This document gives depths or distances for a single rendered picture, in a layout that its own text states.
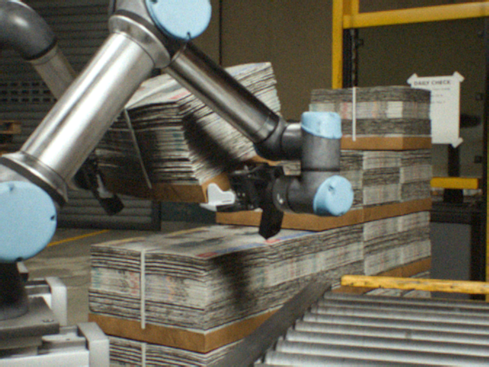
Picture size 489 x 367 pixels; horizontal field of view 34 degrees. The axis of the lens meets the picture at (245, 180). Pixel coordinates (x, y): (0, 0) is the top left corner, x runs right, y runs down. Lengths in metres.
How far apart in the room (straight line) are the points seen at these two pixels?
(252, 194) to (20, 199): 0.58
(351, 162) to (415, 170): 0.51
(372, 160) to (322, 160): 1.18
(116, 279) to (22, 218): 0.91
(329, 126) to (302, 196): 0.14
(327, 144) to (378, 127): 1.44
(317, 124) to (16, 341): 0.63
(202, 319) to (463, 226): 1.85
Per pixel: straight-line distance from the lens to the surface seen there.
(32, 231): 1.15
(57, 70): 1.99
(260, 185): 1.57
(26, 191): 1.14
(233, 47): 9.27
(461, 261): 3.51
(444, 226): 3.52
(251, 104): 1.50
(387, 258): 2.75
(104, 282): 2.06
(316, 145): 1.44
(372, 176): 2.62
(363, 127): 2.90
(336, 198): 1.43
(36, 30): 1.94
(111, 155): 1.88
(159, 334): 1.96
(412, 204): 2.93
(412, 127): 2.92
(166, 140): 1.68
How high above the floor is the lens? 1.10
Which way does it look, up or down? 3 degrees down
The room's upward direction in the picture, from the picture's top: straight up
